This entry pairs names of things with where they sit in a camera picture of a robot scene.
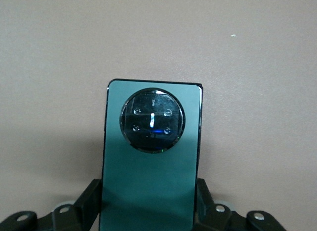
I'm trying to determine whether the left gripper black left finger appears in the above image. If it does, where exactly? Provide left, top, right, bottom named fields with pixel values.
left=0, top=178, right=103, bottom=231

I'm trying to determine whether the green phone round camera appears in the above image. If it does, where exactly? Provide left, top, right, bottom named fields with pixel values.
left=99, top=78, right=204, bottom=231

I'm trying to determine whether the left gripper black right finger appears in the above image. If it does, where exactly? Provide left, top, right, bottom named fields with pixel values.
left=194, top=177, right=289, bottom=231

